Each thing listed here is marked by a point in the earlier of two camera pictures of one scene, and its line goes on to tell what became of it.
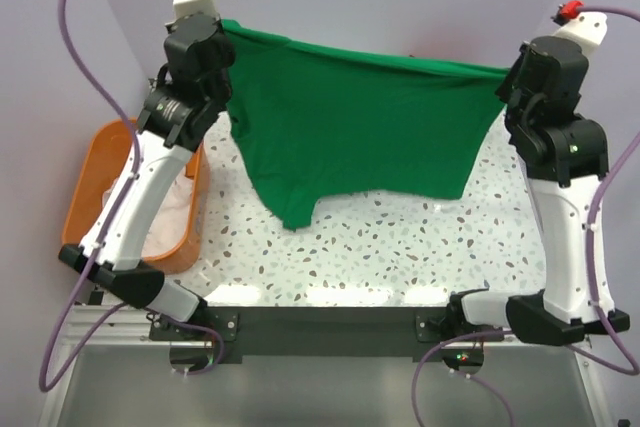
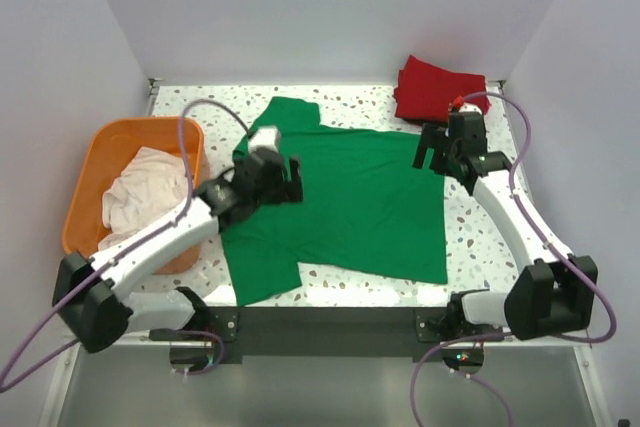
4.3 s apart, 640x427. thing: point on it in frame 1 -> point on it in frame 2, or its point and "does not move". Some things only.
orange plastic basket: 100,163 does not move
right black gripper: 505,87 -> 432,136
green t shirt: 316,120 -> 366,209
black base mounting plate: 320,331 does not move
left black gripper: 228,54 -> 292,193
